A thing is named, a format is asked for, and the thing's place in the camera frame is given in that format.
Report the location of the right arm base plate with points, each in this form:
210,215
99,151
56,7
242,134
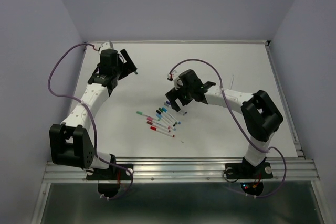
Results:
251,177

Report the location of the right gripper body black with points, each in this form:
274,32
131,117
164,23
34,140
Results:
185,92

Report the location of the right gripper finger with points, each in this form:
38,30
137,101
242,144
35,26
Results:
172,96
185,101

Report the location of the aluminium frame rail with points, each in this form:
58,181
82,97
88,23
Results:
178,170

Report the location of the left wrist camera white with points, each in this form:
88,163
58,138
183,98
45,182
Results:
107,45

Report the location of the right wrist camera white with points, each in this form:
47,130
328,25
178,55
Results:
174,77

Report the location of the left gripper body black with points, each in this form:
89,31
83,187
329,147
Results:
117,70

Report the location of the pink capped pen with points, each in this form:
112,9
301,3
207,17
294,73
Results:
159,123

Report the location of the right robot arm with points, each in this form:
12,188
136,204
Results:
261,116

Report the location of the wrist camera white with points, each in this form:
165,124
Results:
107,45
174,77

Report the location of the maroon capped pen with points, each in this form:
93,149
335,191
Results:
158,126

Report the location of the red capped pen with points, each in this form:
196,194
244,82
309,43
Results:
162,131

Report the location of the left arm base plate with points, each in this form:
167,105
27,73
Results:
113,183

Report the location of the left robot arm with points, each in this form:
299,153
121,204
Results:
74,141

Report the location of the dark green pen body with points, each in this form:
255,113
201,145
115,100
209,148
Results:
231,82

